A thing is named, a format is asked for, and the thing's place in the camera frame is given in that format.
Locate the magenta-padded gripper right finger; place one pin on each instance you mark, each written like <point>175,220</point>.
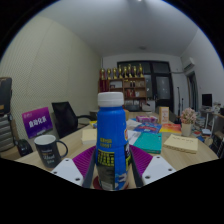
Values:
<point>155,168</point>

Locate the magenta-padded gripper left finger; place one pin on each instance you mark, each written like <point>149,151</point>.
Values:
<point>68,170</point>

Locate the blue drink bottle white cap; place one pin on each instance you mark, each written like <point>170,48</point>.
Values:
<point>111,143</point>

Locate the teal book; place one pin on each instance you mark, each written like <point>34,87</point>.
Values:
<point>149,142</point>

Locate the black mug white inside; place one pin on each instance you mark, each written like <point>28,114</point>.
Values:
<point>48,150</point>

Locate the flat round red coaster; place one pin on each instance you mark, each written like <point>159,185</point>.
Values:
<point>96,184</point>

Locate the pale yellow notepad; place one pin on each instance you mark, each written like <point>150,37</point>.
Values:
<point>181,144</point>

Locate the white paper sheet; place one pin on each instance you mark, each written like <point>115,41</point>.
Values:
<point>133,136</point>

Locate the yellow sticky note pad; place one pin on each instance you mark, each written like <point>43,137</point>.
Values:
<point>88,136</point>

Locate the orange book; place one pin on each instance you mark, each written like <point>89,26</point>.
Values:
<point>170,128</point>

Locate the black bag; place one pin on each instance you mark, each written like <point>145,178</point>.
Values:
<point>24,147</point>

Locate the pink flat box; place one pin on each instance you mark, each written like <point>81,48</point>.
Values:
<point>146,119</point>

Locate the black office chair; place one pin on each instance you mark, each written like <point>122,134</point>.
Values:
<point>66,118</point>

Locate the small tan upright box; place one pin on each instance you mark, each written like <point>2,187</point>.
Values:
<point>163,115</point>

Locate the purple sign board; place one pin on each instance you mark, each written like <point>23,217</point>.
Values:
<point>37,122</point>

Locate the pink flowers in white pot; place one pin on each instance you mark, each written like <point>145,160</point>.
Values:
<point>187,120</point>

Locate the black framed glass door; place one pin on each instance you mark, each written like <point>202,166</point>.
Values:
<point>161,85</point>

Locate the wooden shelf unit with trophies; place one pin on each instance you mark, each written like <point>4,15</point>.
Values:
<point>133,86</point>

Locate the black computer monitor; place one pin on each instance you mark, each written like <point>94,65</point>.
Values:
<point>207,100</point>

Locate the black hard case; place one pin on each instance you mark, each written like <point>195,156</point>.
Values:
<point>5,96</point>

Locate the white air conditioner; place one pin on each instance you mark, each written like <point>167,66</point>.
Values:
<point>188,64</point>

